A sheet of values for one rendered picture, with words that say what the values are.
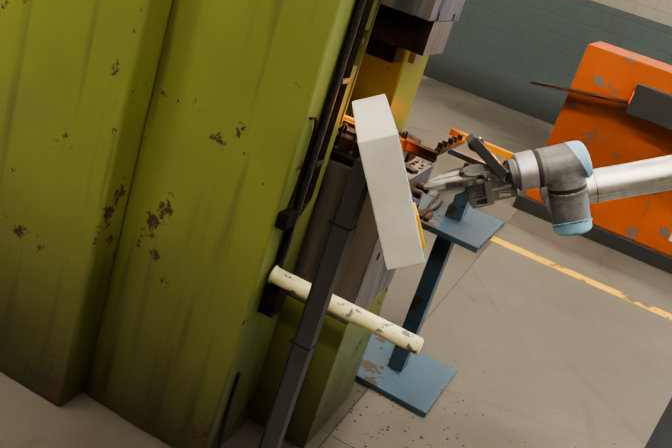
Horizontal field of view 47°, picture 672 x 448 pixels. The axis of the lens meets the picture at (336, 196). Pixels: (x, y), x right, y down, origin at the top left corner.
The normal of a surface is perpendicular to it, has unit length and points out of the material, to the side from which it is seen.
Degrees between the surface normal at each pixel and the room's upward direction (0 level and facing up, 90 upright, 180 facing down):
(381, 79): 90
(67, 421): 0
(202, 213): 90
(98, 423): 0
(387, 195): 90
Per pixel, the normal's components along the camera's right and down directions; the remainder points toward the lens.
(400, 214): 0.01, 0.35
